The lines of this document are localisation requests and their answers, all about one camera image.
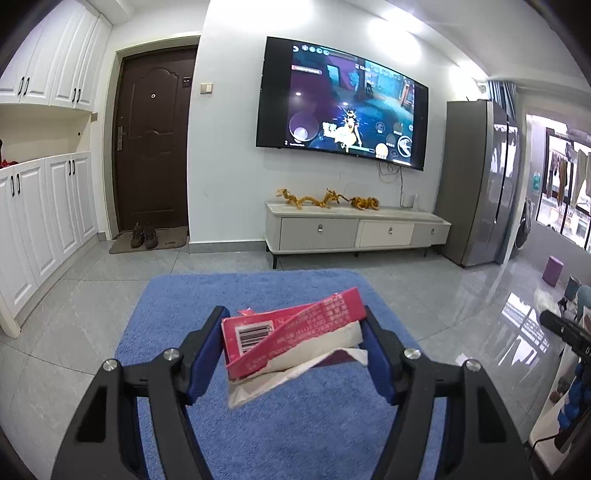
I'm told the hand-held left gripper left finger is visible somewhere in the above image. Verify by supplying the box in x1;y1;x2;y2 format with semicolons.
51;305;230;480

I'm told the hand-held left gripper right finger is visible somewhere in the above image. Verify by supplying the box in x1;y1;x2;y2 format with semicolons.
361;306;536;480

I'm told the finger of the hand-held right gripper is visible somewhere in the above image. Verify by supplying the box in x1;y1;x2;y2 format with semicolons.
553;362;591;454

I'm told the pink cardboard box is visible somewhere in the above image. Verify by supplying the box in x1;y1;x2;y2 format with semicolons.
221;286;368;382

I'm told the white table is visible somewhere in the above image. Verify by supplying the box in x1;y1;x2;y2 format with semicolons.
527;342;591;464

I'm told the teal chair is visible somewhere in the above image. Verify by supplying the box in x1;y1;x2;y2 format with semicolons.
575;284;591;325

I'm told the purple stool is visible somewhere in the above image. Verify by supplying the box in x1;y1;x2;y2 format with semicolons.
541;256;565;288

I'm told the blue fluffy mat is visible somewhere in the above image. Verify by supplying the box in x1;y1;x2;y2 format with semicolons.
113;269;450;480

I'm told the brown door mat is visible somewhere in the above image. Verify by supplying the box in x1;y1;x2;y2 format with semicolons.
109;226;190;256

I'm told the white television cabinet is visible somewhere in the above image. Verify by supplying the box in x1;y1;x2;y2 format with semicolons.
264;200;452;269

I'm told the yellow hanging garment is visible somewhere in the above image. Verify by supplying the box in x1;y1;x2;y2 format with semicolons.
551;156;570;205

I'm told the white hanging sweater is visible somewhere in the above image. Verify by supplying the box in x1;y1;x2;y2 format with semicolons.
570;148;591;208

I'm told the grey refrigerator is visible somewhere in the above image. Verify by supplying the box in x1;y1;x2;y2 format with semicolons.
436;98;520;269

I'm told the long golden dragon figurine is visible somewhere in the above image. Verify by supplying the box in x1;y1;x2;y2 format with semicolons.
276;187;331;211

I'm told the white floor cabinet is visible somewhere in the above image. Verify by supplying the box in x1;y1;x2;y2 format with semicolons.
0;152;99;330

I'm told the dark brown door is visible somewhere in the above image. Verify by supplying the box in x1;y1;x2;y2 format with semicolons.
112;46;199;234

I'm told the blue curtain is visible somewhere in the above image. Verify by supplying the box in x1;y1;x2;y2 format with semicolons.
485;80;519;123

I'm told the television cable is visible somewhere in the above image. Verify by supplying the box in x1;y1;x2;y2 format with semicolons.
378;161;409;208

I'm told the wall-mounted television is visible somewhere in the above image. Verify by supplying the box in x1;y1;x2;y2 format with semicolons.
256;36;429;171

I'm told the white wall cabinet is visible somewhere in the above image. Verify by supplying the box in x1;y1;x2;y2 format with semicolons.
0;0;113;112

